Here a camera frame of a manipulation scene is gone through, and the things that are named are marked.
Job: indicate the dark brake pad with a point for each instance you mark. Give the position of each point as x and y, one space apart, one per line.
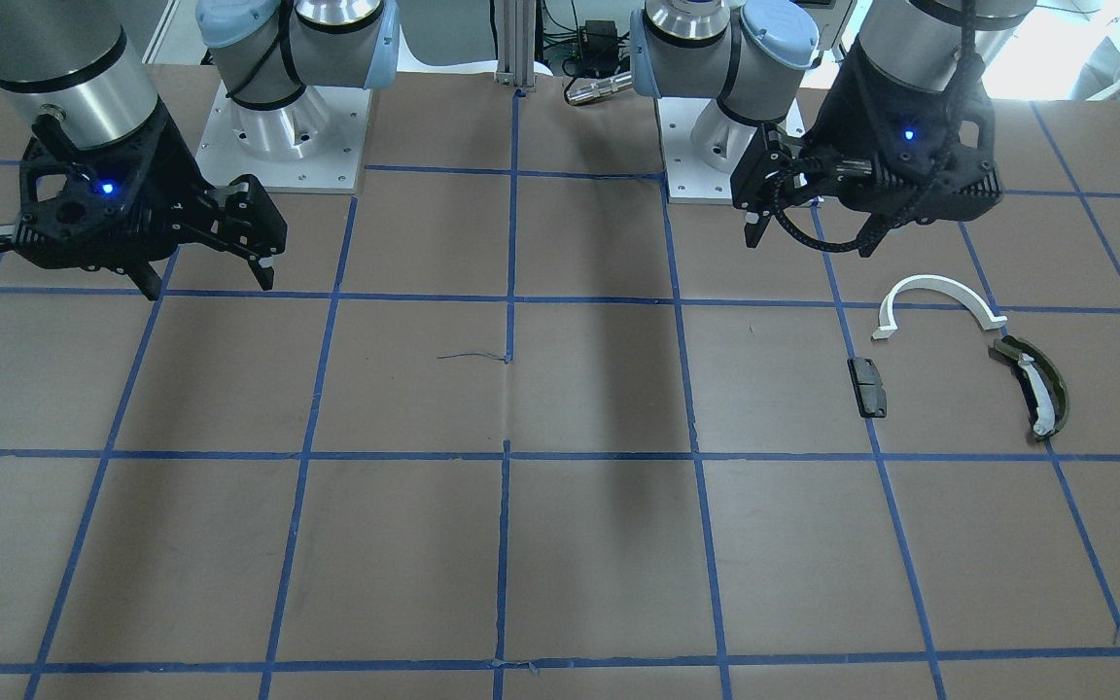
869 390

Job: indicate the aluminium frame post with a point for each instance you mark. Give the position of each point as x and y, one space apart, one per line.
515 23

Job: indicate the green curved brake shoe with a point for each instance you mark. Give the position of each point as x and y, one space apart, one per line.
1043 387

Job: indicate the white curved plastic part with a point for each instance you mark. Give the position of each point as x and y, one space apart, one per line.
976 306

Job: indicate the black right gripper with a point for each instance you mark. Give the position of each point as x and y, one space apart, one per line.
159 158

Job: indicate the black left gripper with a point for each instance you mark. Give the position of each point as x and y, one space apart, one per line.
844 134

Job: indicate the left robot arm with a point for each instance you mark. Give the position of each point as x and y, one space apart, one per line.
752 59

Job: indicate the silver cylinder connector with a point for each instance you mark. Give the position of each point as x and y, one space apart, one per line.
598 89

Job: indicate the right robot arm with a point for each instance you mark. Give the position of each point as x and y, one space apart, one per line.
72 59

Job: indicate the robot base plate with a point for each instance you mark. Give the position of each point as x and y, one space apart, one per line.
327 160
700 147

